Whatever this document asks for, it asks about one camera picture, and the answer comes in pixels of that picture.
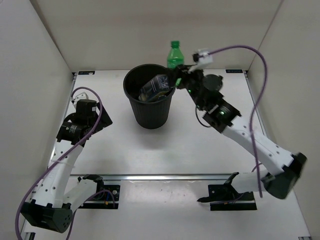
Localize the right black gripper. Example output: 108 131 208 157
167 64 207 112

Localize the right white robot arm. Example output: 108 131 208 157
168 65 307 200

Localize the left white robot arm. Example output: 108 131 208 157
17 99 113 233

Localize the black plastic bin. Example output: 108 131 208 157
123 63 175 129

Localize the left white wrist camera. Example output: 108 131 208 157
71 92 89 105

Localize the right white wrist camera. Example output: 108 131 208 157
192 48 214 70

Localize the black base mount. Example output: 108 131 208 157
79 181 121 210
197 184 258 211

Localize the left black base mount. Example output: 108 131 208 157
79 181 121 210

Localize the green soda bottle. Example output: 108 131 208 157
167 40 185 69

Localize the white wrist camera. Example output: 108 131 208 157
71 92 89 105
192 48 214 70

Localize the blue label water bottle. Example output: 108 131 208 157
138 74 173 103

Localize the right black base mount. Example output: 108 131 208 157
197 184 258 211

